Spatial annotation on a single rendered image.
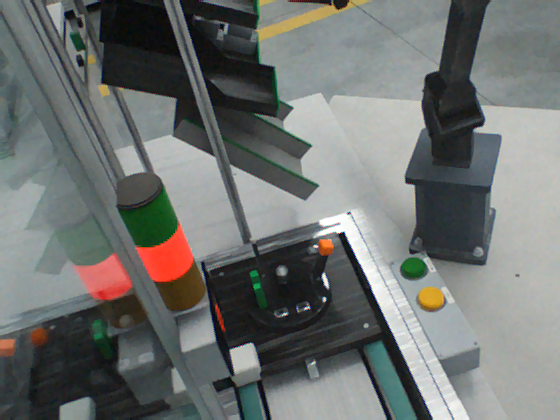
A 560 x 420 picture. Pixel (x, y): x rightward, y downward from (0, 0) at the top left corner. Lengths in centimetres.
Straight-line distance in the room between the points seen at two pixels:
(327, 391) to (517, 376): 31
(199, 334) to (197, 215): 74
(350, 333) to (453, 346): 16
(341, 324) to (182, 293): 39
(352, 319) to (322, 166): 54
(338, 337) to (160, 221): 46
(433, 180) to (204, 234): 53
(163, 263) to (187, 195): 84
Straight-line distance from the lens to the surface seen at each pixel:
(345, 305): 101
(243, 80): 112
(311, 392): 100
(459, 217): 113
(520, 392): 106
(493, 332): 111
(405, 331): 99
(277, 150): 123
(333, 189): 138
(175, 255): 63
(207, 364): 70
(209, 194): 145
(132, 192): 59
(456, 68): 99
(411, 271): 105
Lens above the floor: 177
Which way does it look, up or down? 43 degrees down
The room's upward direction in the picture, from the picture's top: 11 degrees counter-clockwise
